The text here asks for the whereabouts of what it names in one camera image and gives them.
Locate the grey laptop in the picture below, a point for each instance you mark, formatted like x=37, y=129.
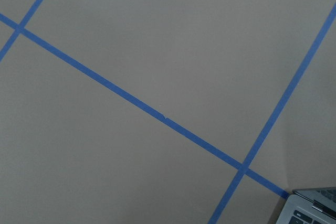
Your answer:
x=314, y=205

